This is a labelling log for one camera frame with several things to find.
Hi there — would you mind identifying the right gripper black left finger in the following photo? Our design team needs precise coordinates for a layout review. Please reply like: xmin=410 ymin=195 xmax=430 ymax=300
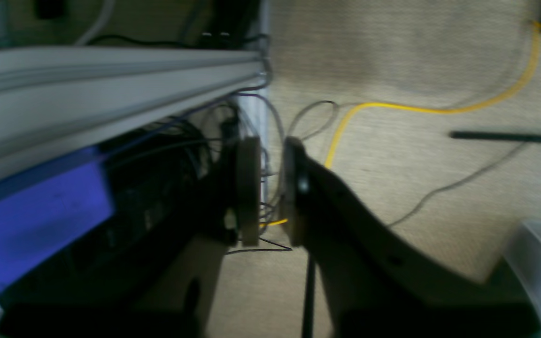
xmin=0 ymin=137 xmax=262 ymax=338

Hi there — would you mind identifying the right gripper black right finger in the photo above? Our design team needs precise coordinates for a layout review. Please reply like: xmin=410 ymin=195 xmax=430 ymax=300
xmin=282 ymin=137 xmax=541 ymax=338

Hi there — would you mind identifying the blue panel under table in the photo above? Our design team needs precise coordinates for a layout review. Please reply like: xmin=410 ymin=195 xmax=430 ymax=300
xmin=0 ymin=147 xmax=114 ymax=293

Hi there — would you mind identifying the black rod on floor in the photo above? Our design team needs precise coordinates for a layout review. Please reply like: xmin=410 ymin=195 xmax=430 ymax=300
xmin=449 ymin=131 xmax=541 ymax=144

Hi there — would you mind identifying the yellow cable on floor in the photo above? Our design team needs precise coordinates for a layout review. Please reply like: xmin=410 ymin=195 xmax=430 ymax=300
xmin=260 ymin=21 xmax=541 ymax=229

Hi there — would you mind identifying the aluminium frame rail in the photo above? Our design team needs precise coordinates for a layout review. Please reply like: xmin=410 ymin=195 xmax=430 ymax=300
xmin=0 ymin=0 xmax=271 ymax=198

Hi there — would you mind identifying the grey cable on floor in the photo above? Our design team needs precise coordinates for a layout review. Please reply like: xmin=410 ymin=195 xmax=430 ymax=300
xmin=387 ymin=122 xmax=541 ymax=228

